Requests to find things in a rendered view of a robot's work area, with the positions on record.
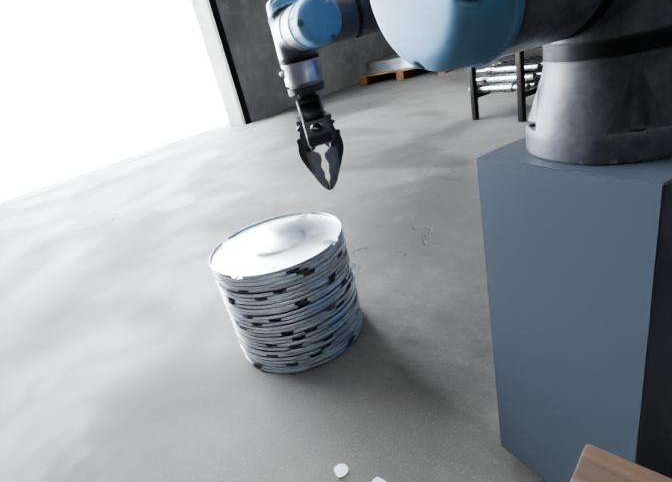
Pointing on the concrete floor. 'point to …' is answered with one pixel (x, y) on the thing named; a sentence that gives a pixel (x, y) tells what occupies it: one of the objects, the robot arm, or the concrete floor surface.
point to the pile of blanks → (297, 314)
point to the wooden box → (611, 468)
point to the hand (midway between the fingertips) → (329, 184)
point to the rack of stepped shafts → (507, 81)
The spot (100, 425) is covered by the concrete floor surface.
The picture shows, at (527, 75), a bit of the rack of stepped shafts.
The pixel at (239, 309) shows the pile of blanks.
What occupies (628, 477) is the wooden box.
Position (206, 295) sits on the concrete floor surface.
